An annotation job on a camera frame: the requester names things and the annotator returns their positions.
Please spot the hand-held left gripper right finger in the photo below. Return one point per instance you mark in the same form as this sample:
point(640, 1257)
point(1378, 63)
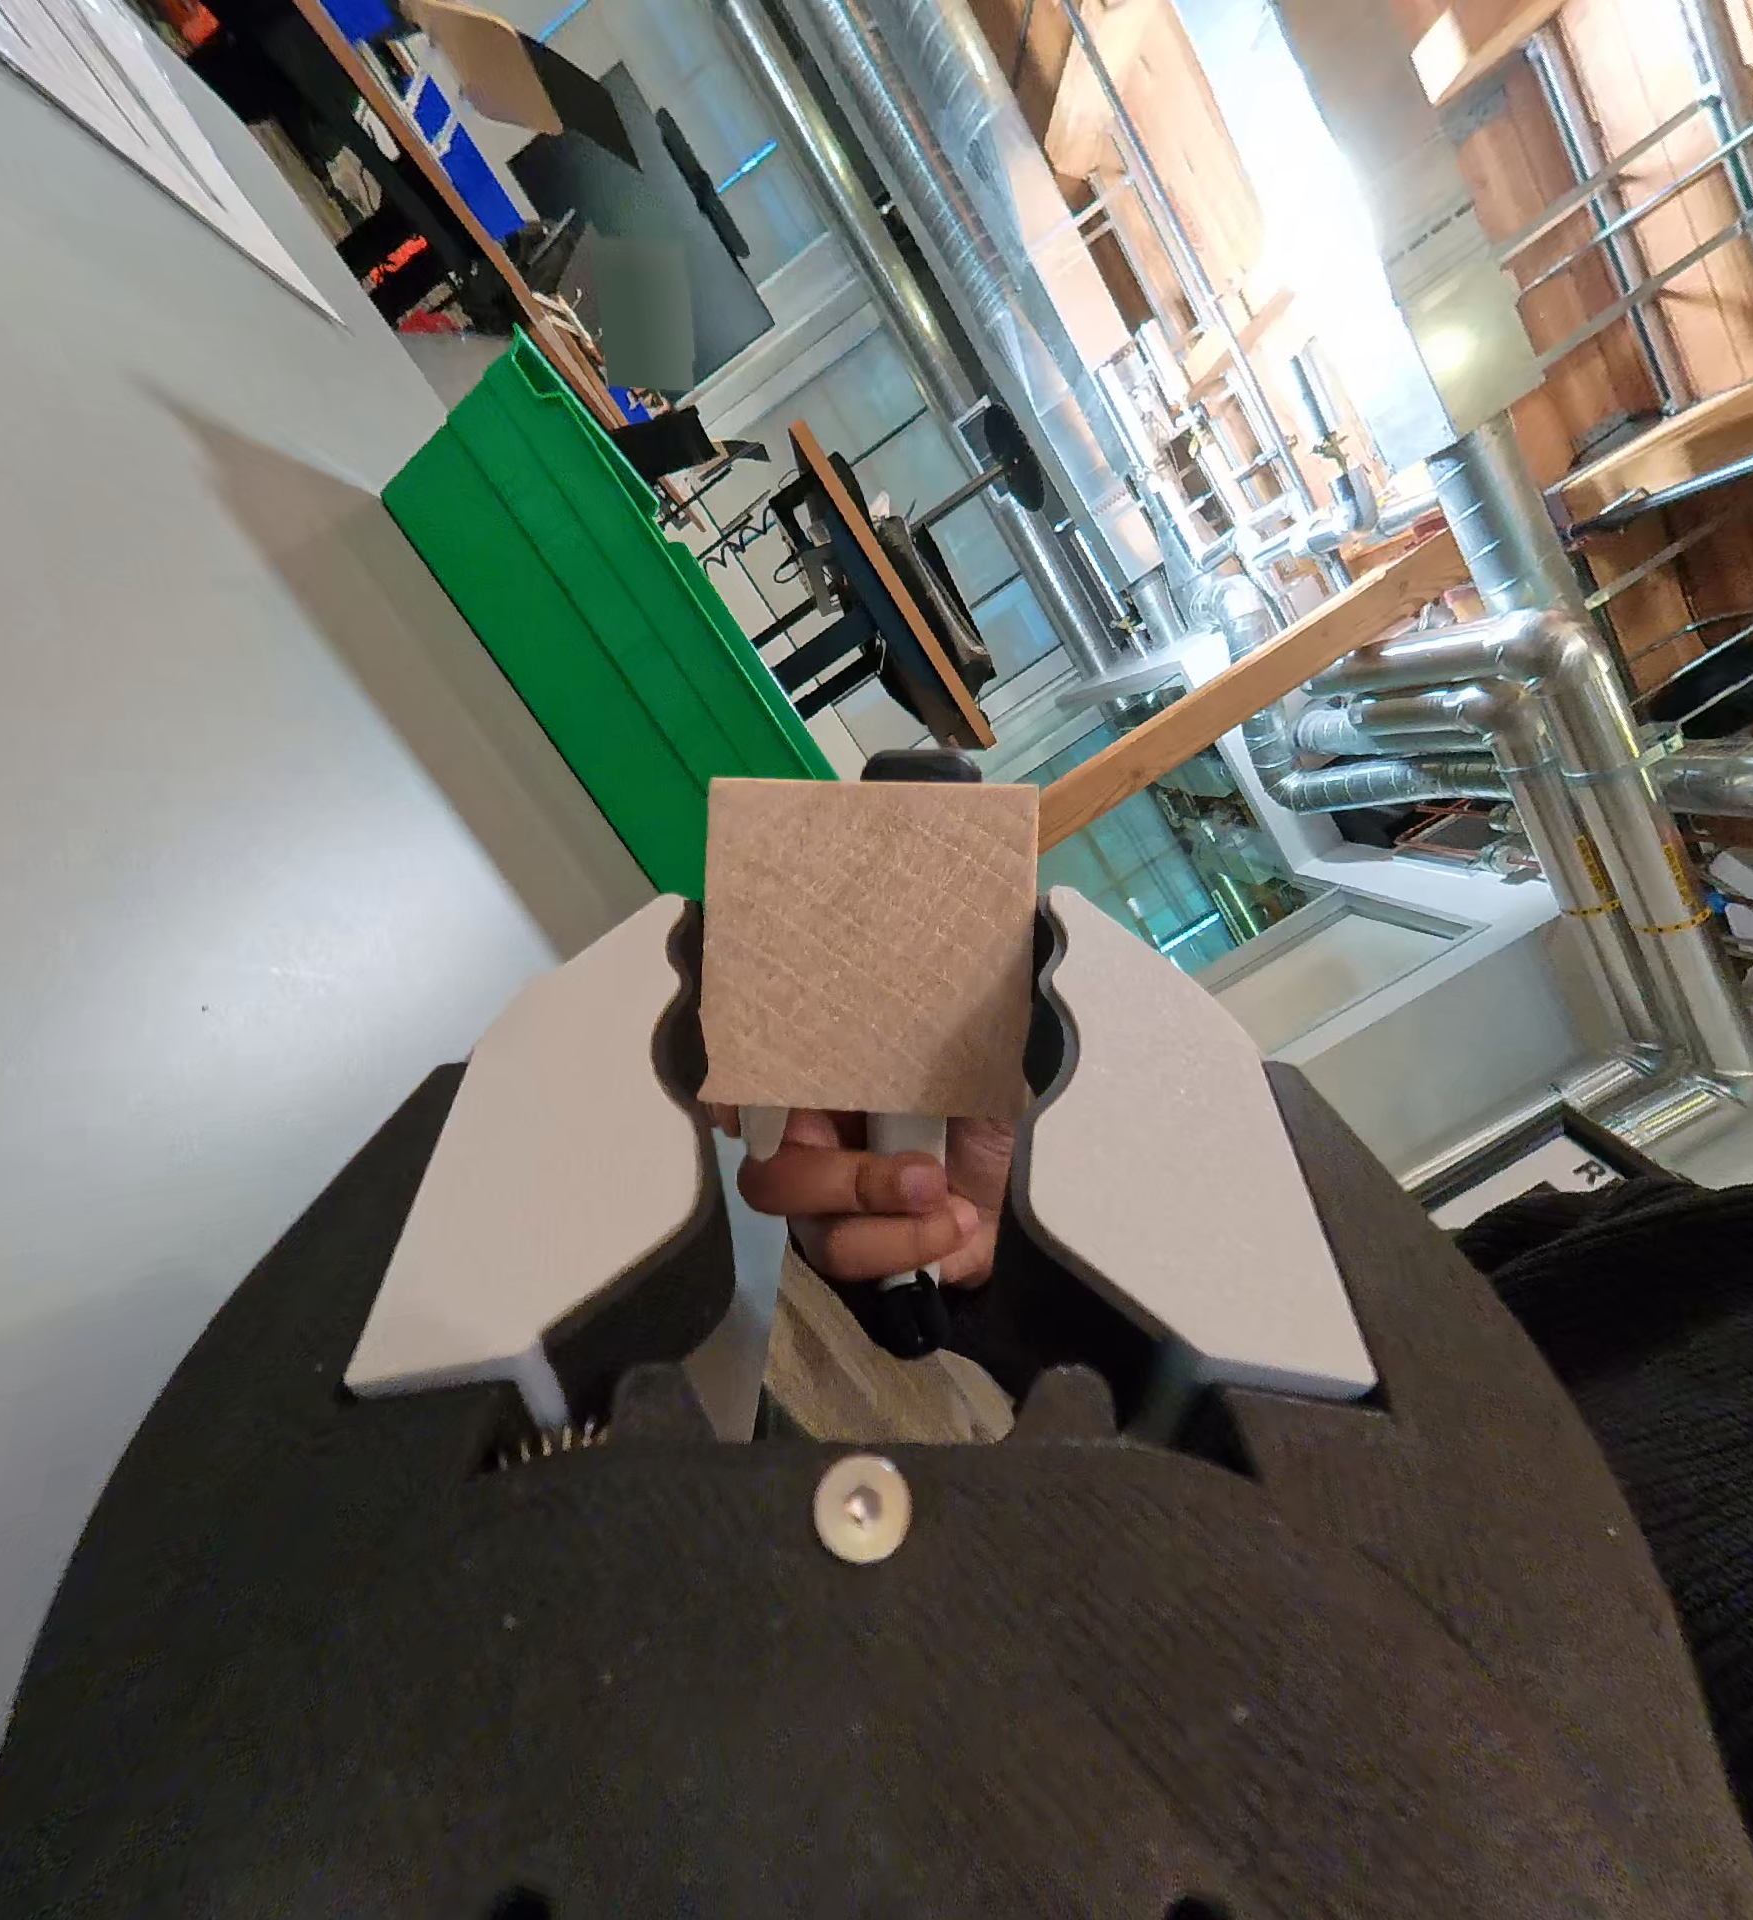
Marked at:
point(1197, 1190)

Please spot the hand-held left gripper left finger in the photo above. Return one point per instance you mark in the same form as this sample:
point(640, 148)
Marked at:
point(547, 1190)

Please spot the medium wooden cube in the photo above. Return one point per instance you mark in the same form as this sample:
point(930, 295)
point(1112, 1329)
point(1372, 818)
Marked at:
point(868, 944)

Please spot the green plastic bin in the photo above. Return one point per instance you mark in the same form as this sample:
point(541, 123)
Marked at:
point(561, 598)

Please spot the black standing desk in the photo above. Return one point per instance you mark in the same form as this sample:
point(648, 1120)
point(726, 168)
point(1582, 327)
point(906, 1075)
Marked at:
point(892, 598)

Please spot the grey desk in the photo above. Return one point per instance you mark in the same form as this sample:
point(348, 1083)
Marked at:
point(139, 748)

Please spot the person's right hand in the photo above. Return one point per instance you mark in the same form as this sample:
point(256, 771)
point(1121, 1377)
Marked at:
point(845, 1223)

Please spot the black round-headed pole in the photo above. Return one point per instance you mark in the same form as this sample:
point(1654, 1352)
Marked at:
point(999, 456)

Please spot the wooden beam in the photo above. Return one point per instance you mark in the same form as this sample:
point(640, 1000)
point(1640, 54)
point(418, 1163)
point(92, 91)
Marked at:
point(1270, 659)

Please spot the cluster of silver ducts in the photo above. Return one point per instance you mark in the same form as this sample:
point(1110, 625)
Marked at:
point(1548, 675)

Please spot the black monitor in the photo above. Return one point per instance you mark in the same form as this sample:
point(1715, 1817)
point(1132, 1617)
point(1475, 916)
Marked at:
point(620, 148)

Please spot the blue plastic bin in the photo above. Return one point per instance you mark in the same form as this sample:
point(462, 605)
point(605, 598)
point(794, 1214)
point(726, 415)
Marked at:
point(469, 140)

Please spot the laminated paper sheet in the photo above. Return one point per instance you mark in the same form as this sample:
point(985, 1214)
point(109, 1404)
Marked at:
point(139, 123)

